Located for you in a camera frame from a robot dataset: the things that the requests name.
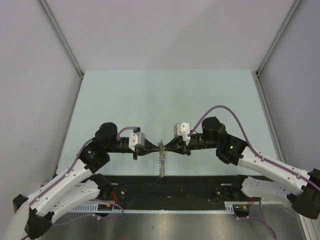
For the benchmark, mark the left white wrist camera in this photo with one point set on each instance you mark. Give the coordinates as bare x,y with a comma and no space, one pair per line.
136,139

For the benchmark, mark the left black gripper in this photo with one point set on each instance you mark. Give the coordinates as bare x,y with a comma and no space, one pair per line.
147,148

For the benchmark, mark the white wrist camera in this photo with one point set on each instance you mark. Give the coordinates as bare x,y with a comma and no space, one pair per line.
136,139
182,130

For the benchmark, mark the white cable duct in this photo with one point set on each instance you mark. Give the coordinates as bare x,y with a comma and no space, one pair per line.
105,208

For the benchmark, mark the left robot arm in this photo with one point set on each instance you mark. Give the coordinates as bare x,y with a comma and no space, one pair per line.
80,181

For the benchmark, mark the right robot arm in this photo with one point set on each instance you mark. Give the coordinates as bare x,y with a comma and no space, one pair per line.
292,186

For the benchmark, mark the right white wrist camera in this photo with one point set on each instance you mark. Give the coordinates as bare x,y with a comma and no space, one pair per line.
182,130

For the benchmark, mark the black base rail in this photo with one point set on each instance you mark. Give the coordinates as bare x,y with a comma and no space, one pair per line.
173,193

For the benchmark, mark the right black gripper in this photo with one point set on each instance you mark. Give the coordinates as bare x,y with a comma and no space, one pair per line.
176,145

